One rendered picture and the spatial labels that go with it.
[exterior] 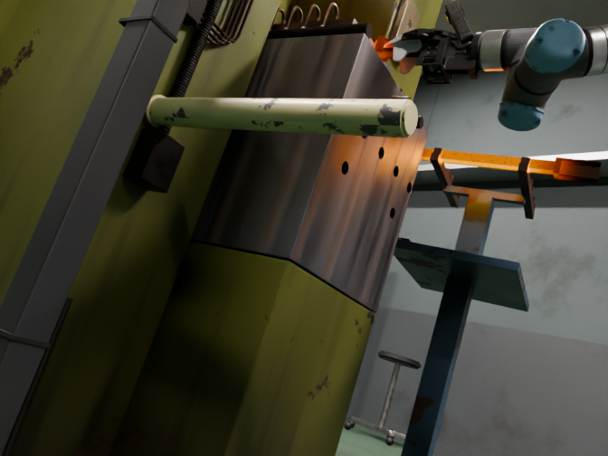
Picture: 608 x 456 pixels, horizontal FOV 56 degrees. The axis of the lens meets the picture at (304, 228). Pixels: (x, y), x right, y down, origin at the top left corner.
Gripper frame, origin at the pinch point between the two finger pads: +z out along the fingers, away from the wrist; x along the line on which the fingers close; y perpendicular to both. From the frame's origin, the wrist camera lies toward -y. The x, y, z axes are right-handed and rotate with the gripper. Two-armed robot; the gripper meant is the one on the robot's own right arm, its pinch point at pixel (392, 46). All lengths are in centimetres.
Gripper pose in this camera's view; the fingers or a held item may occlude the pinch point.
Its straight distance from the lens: 129.0
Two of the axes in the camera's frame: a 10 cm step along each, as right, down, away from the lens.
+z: -8.2, -1.3, 5.5
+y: -3.0, 9.2, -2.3
